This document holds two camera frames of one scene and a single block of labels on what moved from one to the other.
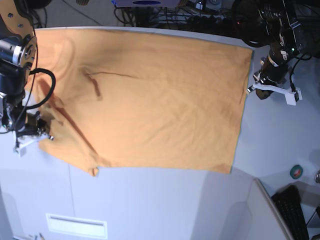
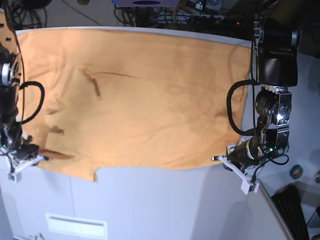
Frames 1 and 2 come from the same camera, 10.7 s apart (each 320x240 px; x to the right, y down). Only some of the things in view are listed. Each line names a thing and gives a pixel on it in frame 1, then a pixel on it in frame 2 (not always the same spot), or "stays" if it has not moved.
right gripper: x=273 y=70 to x=245 y=152
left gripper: x=34 y=126 to x=26 y=151
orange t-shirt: x=140 y=98 stays
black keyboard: x=287 y=199 stays
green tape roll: x=296 y=171 stays
